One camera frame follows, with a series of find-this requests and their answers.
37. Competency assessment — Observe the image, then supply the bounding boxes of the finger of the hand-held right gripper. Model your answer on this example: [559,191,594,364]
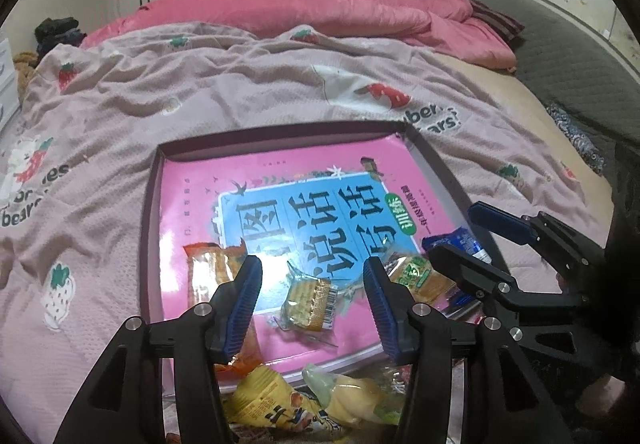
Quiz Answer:
[429,244,616,370]
[467,200,608,292]

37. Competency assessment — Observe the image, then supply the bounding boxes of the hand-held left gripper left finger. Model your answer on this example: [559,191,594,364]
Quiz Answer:
[55,254,264,444]

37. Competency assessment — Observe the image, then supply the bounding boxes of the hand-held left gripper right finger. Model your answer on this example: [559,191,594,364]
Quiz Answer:
[362,256,576,444]

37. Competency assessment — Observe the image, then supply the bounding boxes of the blue snack packet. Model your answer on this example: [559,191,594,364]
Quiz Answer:
[421,231,501,265]

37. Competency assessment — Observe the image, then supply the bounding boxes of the orange cracker packet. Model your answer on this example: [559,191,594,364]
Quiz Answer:
[182,243,266,372]

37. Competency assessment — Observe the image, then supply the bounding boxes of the green label cracker packet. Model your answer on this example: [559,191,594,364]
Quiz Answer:
[385,251,458,307]

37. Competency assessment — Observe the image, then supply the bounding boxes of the small clear biscuit packet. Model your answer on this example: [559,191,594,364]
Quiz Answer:
[274,261,351,350]

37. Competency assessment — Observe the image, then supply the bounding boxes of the clear round cookie packet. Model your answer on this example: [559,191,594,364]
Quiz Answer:
[377,364,418,425]

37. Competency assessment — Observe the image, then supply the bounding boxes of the green clear cake packet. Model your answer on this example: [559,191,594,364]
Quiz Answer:
[301,363,403,426]

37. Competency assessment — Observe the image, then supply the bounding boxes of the yellow cartoon snack packet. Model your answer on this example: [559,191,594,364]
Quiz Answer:
[222,365,351,442]

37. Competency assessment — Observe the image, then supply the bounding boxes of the grey cardboard box lid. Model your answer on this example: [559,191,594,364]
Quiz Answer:
[141,120,501,395]

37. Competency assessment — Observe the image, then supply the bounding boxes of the beige bed sheet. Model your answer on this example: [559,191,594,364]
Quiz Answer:
[440,54,616,205]

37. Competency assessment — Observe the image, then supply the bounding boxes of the pink book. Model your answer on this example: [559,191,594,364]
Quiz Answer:
[157,136,473,375]

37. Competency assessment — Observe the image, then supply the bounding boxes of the dark patterned cloth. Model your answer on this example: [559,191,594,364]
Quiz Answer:
[545,101,608,175]

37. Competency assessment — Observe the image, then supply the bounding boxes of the grey padded headboard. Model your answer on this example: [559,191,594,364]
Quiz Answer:
[432,0,640,147]

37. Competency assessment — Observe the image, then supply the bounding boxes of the dark striped pillow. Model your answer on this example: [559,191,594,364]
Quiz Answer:
[470,0,526,45]

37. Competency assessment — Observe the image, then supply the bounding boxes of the strawberry print blanket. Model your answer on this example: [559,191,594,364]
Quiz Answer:
[0,21,616,444]

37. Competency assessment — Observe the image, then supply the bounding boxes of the pink duvet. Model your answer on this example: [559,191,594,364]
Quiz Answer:
[80,0,518,72]

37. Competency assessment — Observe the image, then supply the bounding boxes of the brown fuzzy cloth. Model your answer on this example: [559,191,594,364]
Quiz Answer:
[12,51,42,100]

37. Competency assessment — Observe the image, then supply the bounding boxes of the white drawer unit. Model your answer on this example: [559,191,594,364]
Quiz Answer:
[0,36,22,130]

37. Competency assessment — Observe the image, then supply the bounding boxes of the dark clothes pile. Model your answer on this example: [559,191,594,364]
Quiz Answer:
[34,16,83,56]

